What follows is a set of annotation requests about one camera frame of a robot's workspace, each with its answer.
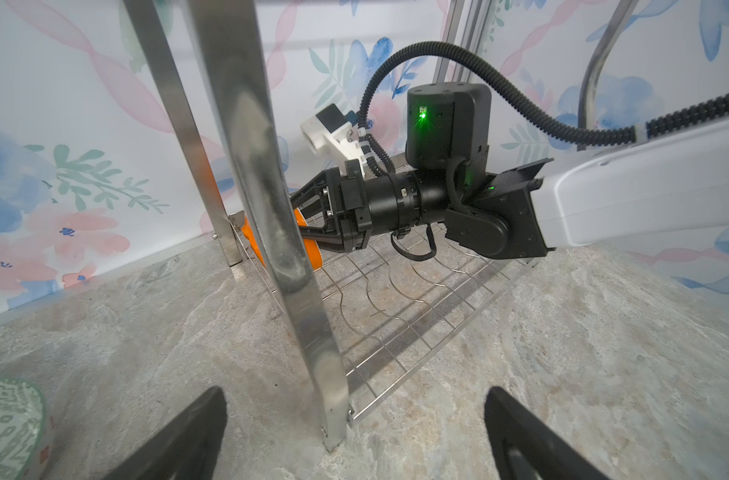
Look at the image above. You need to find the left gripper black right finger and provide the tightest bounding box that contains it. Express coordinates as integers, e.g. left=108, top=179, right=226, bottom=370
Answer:
left=484, top=386, right=607, bottom=479

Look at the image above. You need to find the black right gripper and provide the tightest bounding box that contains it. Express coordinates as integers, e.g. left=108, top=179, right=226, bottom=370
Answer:
left=290, top=167, right=373, bottom=252

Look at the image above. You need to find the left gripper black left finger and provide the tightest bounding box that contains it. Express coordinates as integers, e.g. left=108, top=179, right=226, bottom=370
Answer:
left=106, top=386, right=228, bottom=479

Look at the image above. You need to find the orange white bowl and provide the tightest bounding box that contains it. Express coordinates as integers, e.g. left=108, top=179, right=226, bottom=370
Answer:
left=242, top=208, right=322, bottom=270

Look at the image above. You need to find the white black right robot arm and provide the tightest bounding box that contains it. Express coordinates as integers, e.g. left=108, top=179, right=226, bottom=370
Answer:
left=290, top=83, right=729, bottom=260

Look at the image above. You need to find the stainless steel dish rack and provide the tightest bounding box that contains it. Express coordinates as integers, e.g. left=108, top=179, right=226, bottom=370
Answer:
left=121, top=0, right=642, bottom=452

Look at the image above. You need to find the green geometric pattern bowl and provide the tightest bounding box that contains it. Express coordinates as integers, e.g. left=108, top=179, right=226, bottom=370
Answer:
left=0, top=378, right=54, bottom=480

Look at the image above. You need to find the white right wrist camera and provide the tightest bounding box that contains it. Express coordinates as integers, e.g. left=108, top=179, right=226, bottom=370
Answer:
left=300, top=103, right=368, bottom=175

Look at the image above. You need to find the black corrugated cable conduit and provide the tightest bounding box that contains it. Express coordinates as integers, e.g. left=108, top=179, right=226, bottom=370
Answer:
left=355, top=40, right=729, bottom=176

